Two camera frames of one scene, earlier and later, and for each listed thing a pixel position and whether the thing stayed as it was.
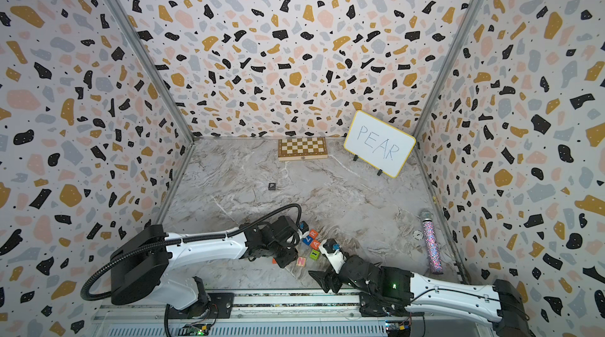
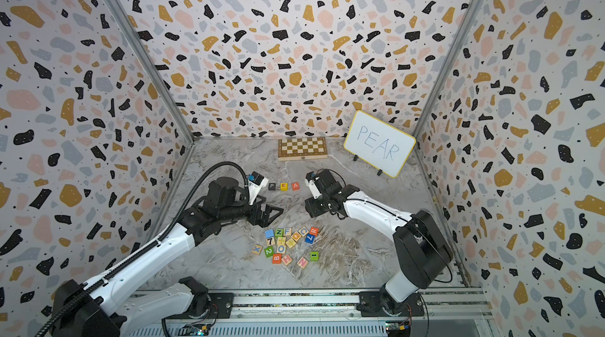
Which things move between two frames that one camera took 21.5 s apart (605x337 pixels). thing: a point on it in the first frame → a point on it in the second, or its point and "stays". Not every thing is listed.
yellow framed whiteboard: (381, 145) stays
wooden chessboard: (301, 149) stays
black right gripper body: (336, 281) → (317, 207)
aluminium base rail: (270, 312) stays
